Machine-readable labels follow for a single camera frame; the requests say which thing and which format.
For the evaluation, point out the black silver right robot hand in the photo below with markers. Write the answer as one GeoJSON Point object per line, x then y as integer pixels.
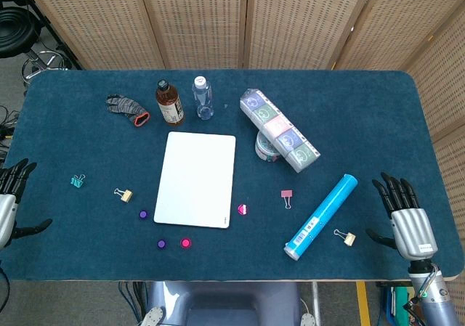
{"type": "Point", "coordinates": [414, 231]}

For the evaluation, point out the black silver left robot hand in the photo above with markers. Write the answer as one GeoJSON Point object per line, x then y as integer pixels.
{"type": "Point", "coordinates": [7, 213]}

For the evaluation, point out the purple round magnet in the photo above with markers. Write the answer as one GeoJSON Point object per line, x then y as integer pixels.
{"type": "Point", "coordinates": [143, 214]}
{"type": "Point", "coordinates": [161, 244]}

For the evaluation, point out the red round magnet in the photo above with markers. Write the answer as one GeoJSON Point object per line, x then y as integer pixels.
{"type": "Point", "coordinates": [185, 243]}
{"type": "Point", "coordinates": [242, 209]}

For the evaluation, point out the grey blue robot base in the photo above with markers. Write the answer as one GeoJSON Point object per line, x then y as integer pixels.
{"type": "Point", "coordinates": [225, 304]}

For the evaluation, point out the beige binder clip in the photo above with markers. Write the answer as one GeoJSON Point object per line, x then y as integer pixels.
{"type": "Point", "coordinates": [126, 196]}
{"type": "Point", "coordinates": [350, 239]}

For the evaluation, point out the green and blue box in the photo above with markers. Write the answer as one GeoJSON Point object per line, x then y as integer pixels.
{"type": "Point", "coordinates": [399, 300]}

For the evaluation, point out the teal binder clip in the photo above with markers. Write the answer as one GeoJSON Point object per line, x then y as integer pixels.
{"type": "Point", "coordinates": [77, 181]}

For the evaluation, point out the blue cling film roll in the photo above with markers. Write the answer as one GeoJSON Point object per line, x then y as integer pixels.
{"type": "Point", "coordinates": [319, 217]}

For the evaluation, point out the metal table leg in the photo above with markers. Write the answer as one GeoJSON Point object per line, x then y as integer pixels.
{"type": "Point", "coordinates": [316, 300]}

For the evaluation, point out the dark blue table cloth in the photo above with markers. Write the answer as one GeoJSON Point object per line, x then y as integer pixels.
{"type": "Point", "coordinates": [363, 122]}

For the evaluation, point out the pink binder clip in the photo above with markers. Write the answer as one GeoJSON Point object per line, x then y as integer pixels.
{"type": "Point", "coordinates": [287, 194]}

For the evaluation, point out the grey knit work glove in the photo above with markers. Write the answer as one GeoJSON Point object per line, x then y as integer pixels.
{"type": "Point", "coordinates": [125, 107]}

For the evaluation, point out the wrapped tissue packs bundle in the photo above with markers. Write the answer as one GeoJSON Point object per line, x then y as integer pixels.
{"type": "Point", "coordinates": [279, 130]}

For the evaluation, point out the clear jar of clips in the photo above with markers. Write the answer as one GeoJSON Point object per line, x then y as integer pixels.
{"type": "Point", "coordinates": [264, 151]}

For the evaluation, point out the black stand pole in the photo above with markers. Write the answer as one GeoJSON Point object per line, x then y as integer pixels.
{"type": "Point", "coordinates": [65, 48]}

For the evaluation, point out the black round stool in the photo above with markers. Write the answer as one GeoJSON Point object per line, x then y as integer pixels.
{"type": "Point", "coordinates": [14, 32]}

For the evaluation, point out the white magnetic board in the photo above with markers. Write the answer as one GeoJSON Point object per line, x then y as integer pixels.
{"type": "Point", "coordinates": [196, 181]}

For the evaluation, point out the brown tea bottle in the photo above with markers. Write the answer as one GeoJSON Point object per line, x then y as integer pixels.
{"type": "Point", "coordinates": [169, 104]}

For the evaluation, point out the clear empty water bottle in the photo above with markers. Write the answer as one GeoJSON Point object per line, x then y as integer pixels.
{"type": "Point", "coordinates": [202, 99]}

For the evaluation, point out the woven folding screen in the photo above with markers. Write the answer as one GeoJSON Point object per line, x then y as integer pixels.
{"type": "Point", "coordinates": [203, 21]}

